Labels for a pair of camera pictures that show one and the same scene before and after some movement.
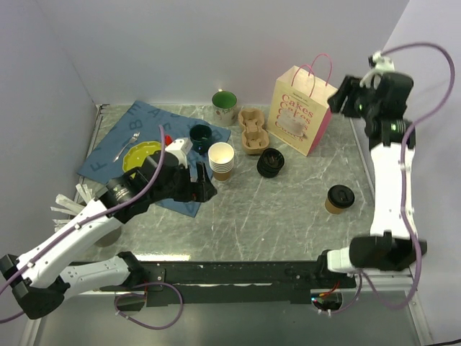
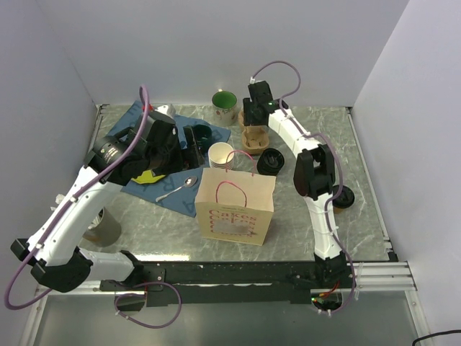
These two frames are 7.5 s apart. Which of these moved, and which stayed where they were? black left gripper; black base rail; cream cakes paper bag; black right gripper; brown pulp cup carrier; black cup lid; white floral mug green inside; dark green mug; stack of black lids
Moved: black left gripper; cream cakes paper bag; black right gripper
Stayed: black cup lid; brown pulp cup carrier; black base rail; dark green mug; stack of black lids; white floral mug green inside
